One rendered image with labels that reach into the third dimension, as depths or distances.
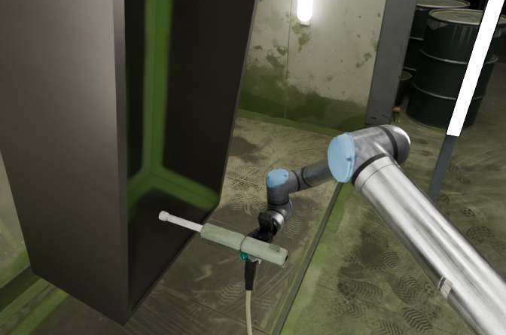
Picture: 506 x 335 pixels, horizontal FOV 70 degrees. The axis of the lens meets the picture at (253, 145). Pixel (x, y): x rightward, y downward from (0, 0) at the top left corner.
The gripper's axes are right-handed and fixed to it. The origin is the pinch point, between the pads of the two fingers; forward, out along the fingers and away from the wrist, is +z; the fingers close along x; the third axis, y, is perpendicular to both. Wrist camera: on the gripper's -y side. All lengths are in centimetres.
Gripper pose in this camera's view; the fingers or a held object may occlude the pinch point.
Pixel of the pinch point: (250, 254)
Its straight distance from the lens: 127.2
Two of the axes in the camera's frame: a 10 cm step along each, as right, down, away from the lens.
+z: -3.7, 3.7, -8.5
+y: -0.8, 9.0, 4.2
